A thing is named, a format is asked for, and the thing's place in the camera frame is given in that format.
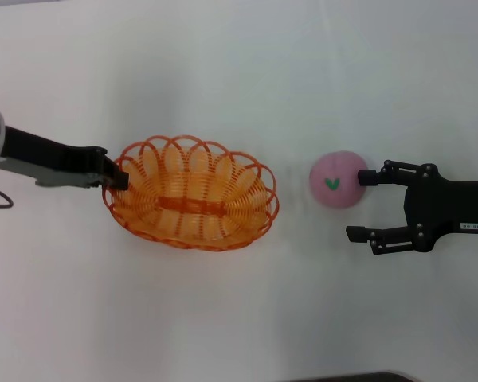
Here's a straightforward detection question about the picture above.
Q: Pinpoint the dark curved robot base edge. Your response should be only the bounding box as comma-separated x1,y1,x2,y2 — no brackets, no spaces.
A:
290,372,417,382

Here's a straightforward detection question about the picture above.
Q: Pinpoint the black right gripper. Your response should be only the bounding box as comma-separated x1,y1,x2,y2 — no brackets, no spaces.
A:
344,159,478,257

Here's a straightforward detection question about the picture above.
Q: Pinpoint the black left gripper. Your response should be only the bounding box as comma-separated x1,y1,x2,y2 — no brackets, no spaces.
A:
2,125,130,191

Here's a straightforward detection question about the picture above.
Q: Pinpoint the orange woven plastic basket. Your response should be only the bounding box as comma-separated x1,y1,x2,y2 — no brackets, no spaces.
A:
101,134,280,252

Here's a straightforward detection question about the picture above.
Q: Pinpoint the pink peach with green mark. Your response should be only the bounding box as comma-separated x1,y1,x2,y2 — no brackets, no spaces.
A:
309,150,370,209

